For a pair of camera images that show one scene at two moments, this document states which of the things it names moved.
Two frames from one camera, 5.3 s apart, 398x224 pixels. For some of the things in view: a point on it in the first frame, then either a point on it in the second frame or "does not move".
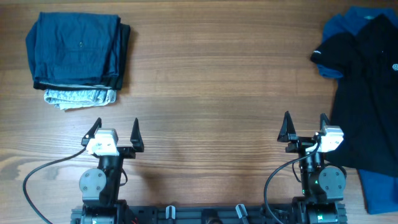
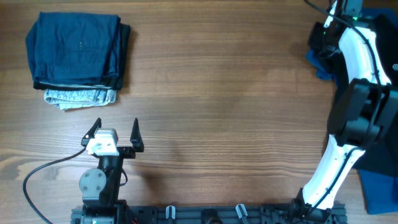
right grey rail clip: (241, 211) does not move
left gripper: (128, 153) does not move
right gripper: (287, 132) → (313, 38)
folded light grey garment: (66, 99) does not move
